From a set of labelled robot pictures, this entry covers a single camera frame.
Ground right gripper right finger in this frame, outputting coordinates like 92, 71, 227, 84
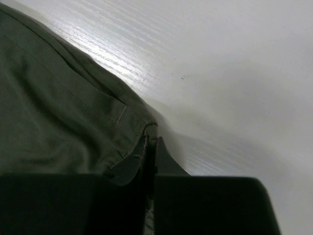
154, 138, 280, 235

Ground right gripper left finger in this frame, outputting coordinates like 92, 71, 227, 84
0, 136, 148, 235

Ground olive green shorts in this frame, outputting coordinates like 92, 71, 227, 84
0, 4, 157, 174

